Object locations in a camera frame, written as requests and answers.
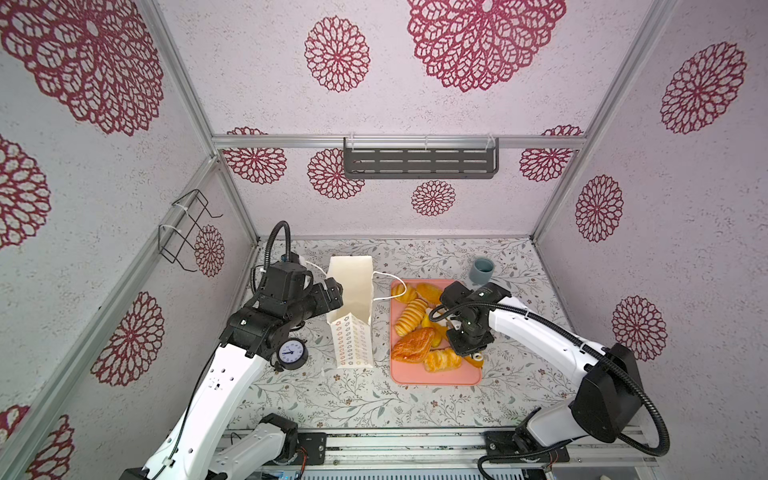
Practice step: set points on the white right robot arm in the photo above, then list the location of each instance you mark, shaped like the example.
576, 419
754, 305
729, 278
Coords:
609, 390

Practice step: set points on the small black alarm clock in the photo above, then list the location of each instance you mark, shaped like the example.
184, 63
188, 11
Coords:
291, 355

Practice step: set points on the dark grey wall shelf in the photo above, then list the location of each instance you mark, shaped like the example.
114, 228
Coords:
419, 163

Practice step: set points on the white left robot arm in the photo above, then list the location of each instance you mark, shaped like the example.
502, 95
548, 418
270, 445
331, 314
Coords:
246, 348

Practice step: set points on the round scored fake bun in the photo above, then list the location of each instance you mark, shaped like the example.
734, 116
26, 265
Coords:
403, 293

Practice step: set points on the black wire wall rack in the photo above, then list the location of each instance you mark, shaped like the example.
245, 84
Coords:
176, 236

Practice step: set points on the small twisted fake roll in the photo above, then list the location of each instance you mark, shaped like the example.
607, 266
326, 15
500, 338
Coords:
442, 360

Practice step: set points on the oval golden fake bread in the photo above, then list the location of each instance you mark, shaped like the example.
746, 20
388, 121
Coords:
430, 293

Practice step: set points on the glazed brown fake pastry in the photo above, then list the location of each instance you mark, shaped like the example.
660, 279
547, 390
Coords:
413, 347

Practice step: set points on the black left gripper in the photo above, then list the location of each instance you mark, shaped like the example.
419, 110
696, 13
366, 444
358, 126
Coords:
322, 304

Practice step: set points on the grey-blue cup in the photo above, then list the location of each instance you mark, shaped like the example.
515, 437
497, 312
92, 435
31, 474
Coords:
481, 271

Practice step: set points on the white paper gift bag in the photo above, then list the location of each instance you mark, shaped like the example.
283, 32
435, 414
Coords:
351, 324

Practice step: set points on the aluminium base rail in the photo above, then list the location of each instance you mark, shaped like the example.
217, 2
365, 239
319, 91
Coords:
421, 449

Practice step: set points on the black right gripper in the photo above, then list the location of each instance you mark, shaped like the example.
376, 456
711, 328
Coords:
471, 343

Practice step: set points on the pink rectangular tray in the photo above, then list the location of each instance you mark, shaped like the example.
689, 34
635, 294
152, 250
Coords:
415, 374

